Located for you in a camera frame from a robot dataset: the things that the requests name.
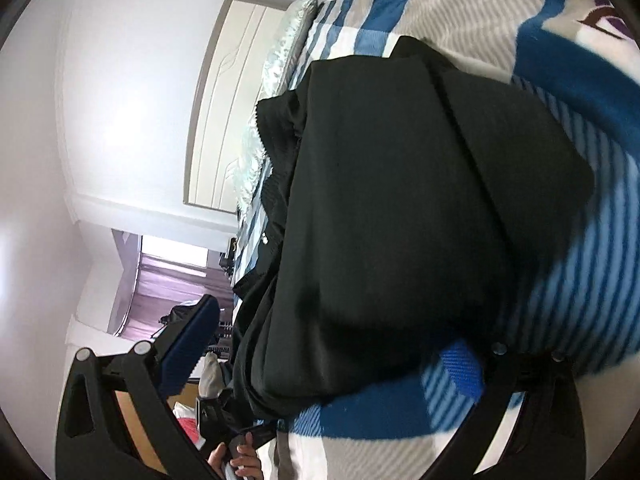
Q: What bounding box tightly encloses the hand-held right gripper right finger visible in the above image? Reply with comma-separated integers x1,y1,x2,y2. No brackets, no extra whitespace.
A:
435,340,588,480

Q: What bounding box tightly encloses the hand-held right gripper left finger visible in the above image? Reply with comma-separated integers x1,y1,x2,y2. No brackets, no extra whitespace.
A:
54,294,223,480

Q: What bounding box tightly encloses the black zip jacket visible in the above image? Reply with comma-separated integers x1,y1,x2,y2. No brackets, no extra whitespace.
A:
231,35,596,418

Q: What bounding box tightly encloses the person's left hand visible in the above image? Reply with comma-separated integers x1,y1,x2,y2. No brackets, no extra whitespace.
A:
207,442,264,480

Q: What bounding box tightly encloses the red cloth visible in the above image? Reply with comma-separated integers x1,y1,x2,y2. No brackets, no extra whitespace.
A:
172,402,207,457

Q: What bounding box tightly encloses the khaki clothing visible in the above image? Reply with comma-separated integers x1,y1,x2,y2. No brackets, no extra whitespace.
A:
199,352,224,399

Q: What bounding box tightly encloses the purple curtain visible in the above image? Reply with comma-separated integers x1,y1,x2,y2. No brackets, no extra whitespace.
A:
112,230,236,341

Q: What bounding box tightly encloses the wooden wardrobe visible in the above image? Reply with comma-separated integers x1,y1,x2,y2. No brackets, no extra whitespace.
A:
112,389,171,477

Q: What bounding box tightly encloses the window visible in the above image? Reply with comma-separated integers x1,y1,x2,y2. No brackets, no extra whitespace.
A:
140,235,209,269

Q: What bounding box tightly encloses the cluttered nightstand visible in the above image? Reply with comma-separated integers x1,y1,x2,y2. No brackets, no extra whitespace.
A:
219,236,240,277

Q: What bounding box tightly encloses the pale satin pillow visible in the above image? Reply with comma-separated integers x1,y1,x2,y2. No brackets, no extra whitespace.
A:
259,0,322,107
234,105,273,213

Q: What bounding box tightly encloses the cream bed headboard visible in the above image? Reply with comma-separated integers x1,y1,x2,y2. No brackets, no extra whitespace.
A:
184,0,296,216

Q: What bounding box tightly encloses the blue plaid blanket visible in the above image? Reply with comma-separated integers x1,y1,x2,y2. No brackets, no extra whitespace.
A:
235,0,640,480

